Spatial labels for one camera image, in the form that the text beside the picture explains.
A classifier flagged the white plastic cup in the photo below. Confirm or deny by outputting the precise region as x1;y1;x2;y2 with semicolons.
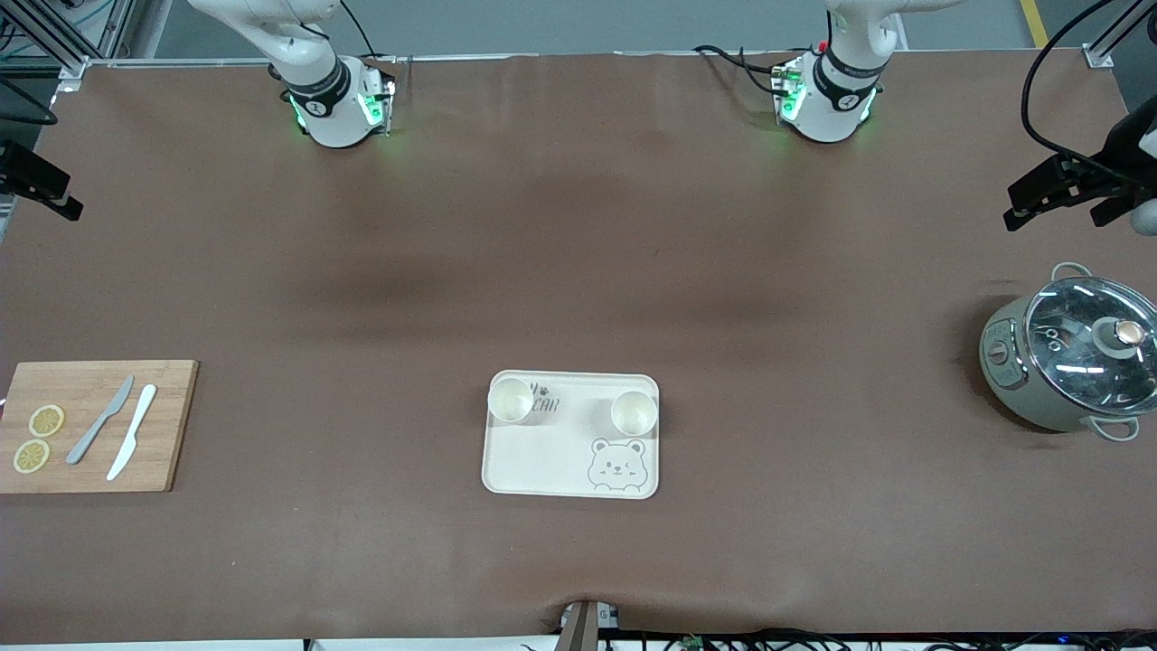
610;391;659;437
487;377;535;426

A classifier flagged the glass pot lid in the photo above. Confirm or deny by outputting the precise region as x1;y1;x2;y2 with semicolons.
1024;276;1157;419

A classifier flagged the grey-green electric cooking pot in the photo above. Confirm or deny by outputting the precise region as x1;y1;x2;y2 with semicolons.
979;262;1157;442

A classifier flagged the grey plastic knife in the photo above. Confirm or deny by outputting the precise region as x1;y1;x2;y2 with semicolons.
66;375;136;466

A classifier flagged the white plastic knife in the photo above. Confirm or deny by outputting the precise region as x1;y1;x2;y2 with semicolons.
106;384;158;482

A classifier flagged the bamboo cutting board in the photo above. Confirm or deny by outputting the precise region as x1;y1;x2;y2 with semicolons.
0;360;200;495

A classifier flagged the brown table cover mat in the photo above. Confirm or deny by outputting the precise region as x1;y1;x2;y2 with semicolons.
0;50;1157;645

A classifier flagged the cream tray with bear print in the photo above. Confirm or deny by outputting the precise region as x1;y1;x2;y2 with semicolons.
481;369;661;500

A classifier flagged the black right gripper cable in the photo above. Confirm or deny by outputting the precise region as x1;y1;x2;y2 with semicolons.
0;77;60;126

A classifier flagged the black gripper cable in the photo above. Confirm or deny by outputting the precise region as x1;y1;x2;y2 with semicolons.
0;77;60;126
1020;0;1117;165

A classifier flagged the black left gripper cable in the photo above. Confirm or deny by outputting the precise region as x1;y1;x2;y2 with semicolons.
1020;0;1117;165

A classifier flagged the aluminium frame post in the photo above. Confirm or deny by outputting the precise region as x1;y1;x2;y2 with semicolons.
1080;0;1157;69
0;0;136;87

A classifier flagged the black arm base cable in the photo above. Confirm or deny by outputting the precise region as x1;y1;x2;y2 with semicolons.
339;0;399;64
691;43;787;96

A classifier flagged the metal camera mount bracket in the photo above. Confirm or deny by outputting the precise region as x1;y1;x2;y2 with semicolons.
553;599;625;651

